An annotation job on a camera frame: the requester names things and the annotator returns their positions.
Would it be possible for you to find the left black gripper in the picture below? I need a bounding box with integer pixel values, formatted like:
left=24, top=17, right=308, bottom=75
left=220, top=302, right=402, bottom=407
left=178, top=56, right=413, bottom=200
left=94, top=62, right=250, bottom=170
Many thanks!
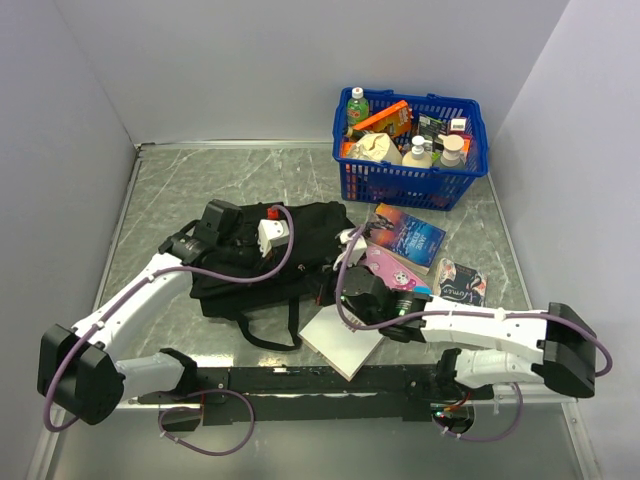
left=217, top=227, right=279, bottom=285

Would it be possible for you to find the white square notebook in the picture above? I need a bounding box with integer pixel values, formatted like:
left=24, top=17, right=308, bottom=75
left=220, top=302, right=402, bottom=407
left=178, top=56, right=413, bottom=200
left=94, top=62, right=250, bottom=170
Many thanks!
left=299, top=305, right=384, bottom=381

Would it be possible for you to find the black student backpack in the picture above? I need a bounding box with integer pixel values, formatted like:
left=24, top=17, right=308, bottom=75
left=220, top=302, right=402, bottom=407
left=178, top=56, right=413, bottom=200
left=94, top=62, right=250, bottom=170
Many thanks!
left=188, top=200, right=357, bottom=351

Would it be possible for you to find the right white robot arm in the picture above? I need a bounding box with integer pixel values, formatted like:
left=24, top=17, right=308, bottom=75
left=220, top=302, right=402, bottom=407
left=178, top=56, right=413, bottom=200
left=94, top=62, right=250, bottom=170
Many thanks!
left=300, top=266, right=597, bottom=398

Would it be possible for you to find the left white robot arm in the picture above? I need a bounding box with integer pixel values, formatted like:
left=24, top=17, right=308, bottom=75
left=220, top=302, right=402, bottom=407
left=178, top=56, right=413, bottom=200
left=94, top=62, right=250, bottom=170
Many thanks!
left=37, top=200, right=242, bottom=432

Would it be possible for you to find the beige crumpled paper bag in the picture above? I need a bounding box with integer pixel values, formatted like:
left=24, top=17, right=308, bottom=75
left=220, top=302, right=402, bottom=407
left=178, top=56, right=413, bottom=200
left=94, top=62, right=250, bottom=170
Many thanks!
left=344, top=133, right=402, bottom=165

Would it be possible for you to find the pink cartoon pencil case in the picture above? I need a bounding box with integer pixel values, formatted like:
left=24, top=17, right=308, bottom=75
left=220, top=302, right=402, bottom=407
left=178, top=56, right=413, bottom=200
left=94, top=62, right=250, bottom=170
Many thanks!
left=361, top=245, right=432, bottom=294

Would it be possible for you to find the blue sunset cover book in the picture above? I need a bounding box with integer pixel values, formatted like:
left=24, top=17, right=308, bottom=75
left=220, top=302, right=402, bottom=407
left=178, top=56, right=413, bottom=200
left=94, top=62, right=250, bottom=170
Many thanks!
left=363, top=203, right=446, bottom=275

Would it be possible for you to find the floral cover book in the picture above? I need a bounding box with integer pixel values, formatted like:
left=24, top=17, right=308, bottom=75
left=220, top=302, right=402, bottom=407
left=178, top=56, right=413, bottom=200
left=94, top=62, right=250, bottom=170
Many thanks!
left=433, top=258, right=488, bottom=307

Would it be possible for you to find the blue plastic shopping basket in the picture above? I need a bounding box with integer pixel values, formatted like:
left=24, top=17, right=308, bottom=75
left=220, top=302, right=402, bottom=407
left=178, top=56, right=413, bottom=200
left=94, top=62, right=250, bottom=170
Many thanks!
left=332, top=87, right=489, bottom=211

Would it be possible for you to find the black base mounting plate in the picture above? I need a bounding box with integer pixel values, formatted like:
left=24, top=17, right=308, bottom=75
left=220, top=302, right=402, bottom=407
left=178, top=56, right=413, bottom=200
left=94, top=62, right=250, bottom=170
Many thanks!
left=138, top=364, right=494, bottom=426

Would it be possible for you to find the white pump lotion bottle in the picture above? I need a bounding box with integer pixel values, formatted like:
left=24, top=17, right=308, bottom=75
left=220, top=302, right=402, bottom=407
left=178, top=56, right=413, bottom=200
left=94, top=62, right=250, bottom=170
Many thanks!
left=401, top=135, right=433, bottom=169

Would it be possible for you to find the beige cap pump bottle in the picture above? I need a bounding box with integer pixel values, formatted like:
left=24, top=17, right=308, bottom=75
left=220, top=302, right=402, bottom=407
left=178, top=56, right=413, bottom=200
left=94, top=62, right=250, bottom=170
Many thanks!
left=434, top=134, right=466, bottom=170

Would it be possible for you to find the orange snack box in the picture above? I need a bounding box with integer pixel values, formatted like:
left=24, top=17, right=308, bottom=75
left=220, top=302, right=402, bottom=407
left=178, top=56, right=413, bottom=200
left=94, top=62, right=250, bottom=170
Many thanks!
left=352, top=100, right=412, bottom=139

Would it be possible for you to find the dark green packet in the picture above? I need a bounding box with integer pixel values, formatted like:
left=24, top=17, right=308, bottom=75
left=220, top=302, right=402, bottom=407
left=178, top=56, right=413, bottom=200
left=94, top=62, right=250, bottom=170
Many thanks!
left=415, top=113, right=447, bottom=152

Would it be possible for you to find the green drink bottle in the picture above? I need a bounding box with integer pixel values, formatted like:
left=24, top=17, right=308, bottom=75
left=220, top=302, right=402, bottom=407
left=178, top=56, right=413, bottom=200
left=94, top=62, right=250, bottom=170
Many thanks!
left=346, top=87, right=370, bottom=127

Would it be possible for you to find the small white red box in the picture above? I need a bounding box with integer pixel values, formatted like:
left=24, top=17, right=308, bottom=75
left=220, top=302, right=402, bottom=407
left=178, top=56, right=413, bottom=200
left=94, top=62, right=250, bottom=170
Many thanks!
left=448, top=117, right=468, bottom=135

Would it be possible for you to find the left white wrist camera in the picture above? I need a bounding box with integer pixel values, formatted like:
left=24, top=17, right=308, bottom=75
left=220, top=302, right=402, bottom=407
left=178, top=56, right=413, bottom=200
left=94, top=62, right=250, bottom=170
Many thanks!
left=257, top=206, right=290, bottom=258

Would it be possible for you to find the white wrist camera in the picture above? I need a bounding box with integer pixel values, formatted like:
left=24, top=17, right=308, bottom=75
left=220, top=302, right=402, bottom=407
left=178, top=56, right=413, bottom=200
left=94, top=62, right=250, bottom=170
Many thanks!
left=257, top=206, right=290, bottom=258
left=333, top=229, right=367, bottom=271

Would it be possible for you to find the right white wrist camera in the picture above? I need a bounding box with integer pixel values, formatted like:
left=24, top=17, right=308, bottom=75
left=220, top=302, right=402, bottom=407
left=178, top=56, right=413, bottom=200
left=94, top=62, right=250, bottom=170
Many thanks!
left=333, top=229, right=367, bottom=271

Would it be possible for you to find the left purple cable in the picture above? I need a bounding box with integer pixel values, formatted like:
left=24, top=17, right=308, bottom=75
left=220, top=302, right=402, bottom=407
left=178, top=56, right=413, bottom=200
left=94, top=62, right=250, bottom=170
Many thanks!
left=42, top=204, right=296, bottom=456

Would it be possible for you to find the aluminium rail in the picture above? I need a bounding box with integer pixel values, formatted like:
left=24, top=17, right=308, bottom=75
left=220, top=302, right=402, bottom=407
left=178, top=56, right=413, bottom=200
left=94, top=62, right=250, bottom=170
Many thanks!
left=47, top=362, right=579, bottom=412

